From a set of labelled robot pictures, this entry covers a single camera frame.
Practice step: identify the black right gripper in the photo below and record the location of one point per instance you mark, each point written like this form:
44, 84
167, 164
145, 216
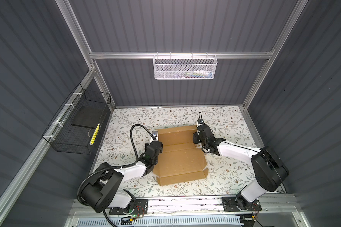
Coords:
195, 135

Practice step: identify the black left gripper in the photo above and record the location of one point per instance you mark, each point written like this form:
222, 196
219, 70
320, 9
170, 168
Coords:
160, 149

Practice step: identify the brown cardboard box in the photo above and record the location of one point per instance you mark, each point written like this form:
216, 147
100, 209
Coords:
181, 160

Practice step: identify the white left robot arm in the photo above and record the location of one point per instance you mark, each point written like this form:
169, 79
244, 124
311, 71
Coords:
101, 189

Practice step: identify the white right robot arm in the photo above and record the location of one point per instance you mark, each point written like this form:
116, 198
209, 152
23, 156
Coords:
269, 169

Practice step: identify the yellow marker pen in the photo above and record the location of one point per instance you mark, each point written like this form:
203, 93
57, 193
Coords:
93, 138

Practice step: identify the items in white basket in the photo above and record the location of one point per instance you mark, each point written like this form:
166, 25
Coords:
201, 74

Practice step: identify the black foam pad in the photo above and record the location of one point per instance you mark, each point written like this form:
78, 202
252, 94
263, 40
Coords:
88, 117

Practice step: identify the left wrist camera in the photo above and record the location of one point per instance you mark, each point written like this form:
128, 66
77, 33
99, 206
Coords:
154, 135

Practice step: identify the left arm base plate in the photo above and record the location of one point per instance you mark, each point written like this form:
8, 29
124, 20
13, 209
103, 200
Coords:
136, 207

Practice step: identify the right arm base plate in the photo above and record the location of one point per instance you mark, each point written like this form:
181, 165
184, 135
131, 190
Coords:
234, 204

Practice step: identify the white wire mesh basket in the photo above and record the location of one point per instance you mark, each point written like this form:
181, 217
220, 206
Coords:
166, 67

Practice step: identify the black wire mesh basket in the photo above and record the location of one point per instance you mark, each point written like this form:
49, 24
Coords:
63, 137

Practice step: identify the white perforated front rail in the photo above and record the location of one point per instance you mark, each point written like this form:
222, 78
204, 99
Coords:
177, 221

